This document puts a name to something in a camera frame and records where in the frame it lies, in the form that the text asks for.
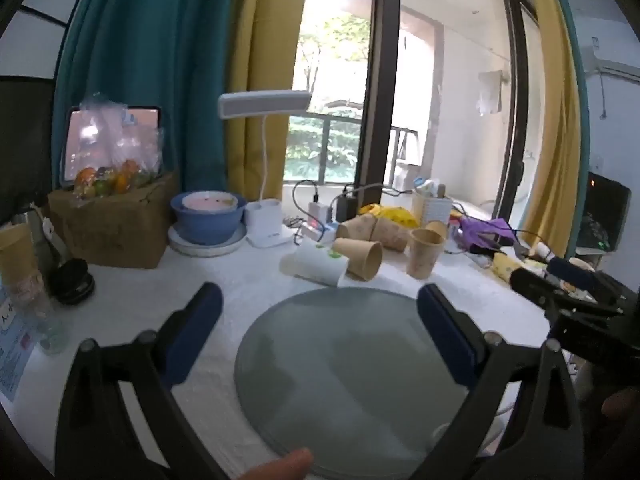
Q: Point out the yellow block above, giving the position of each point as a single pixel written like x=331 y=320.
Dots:
x=504 y=266

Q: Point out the black round case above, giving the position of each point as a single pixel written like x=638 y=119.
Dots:
x=74 y=282

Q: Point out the hanging white cloth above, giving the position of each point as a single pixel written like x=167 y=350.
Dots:
x=492 y=92

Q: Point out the dark panel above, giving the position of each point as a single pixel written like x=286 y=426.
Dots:
x=25 y=150

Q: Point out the white charger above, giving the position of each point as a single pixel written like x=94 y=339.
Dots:
x=318 y=211

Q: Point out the white pen holder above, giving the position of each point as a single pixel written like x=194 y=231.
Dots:
x=435 y=207

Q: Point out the white desk lamp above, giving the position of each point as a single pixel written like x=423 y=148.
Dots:
x=262 y=104

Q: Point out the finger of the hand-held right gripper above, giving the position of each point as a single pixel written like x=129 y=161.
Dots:
x=570 y=269
x=530 y=287

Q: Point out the person's right hand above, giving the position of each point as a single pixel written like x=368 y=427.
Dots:
x=621 y=404

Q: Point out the dark window frame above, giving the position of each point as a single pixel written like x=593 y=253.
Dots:
x=380 y=70

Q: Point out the teal curtain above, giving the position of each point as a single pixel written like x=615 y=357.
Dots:
x=140 y=50

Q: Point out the yellow plastic bag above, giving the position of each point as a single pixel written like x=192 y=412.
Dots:
x=395 y=215

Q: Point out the pink bowl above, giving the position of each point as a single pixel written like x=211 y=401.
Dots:
x=207 y=201

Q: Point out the white air conditioner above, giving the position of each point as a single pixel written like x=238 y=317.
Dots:
x=612 y=60

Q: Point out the purple cloth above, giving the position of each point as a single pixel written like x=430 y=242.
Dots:
x=482 y=232

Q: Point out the black charger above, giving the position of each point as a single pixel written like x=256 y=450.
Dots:
x=346 y=207

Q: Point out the person's left hand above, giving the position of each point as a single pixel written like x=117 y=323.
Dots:
x=280 y=466

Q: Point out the black appliance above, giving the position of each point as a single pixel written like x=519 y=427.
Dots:
x=605 y=215

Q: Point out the blue leaflet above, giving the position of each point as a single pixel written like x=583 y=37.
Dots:
x=10 y=355

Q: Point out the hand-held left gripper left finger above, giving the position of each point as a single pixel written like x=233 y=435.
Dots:
x=196 y=330

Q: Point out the balcony railing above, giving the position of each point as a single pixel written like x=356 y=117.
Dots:
x=320 y=145

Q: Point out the white paper cup green print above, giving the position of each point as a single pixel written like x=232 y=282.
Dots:
x=315 y=264

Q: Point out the plastic bag of fruit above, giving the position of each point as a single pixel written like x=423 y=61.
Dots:
x=117 y=160

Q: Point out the blue bowl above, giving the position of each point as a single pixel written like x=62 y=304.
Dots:
x=207 y=222

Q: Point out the round glass plate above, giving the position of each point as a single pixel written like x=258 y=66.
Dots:
x=340 y=360

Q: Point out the white plate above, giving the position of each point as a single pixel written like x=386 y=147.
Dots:
x=200 y=250

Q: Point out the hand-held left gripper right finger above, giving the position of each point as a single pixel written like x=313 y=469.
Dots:
x=450 y=342

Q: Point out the glass jar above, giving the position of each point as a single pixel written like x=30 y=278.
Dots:
x=42 y=317

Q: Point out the yellow curtain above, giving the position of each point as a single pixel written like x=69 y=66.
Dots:
x=557 y=135
x=270 y=35

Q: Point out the white power strip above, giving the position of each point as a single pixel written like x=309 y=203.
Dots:
x=320 y=234

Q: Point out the cardboard box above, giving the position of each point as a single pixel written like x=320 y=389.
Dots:
x=115 y=230

